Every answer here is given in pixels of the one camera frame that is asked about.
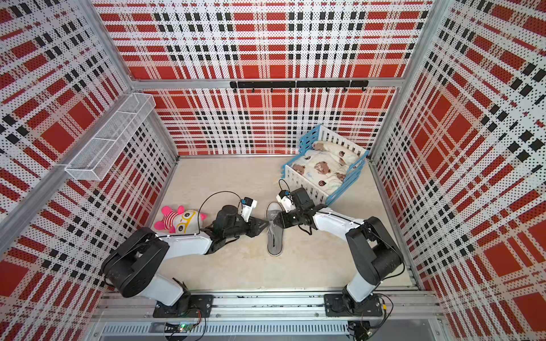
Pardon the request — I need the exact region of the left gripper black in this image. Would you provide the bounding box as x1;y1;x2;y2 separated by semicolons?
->
225;215;270;239

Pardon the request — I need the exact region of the grey canvas sneaker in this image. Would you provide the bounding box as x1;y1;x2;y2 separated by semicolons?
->
266;202;284;257

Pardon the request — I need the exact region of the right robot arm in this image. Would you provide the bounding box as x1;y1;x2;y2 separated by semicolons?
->
266;188;405;317

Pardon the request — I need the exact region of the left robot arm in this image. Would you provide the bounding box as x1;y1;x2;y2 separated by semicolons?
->
100;205;270;318

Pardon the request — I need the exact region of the bear print blanket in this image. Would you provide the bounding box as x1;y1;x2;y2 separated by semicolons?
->
289;141;359;196

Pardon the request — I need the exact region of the white blue toy crib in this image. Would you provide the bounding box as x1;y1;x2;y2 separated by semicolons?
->
281;125;369;205

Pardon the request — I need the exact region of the pink striped plush toy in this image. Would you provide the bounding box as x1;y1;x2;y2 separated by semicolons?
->
154;206;207;235

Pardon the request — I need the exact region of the green circuit board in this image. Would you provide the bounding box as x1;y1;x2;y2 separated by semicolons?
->
164;323;193;334

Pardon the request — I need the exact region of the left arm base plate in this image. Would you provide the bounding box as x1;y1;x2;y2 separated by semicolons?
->
152;293;214;318

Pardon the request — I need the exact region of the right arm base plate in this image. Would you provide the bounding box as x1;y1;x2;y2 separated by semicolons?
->
324;294;383;318

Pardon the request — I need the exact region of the black hook rail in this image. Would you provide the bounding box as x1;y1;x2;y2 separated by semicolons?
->
230;80;370;90

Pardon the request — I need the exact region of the aluminium front rail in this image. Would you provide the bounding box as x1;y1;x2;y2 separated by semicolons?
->
92;291;443;322

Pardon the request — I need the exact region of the white wire mesh basket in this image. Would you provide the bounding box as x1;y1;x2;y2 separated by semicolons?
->
65;92;156;181

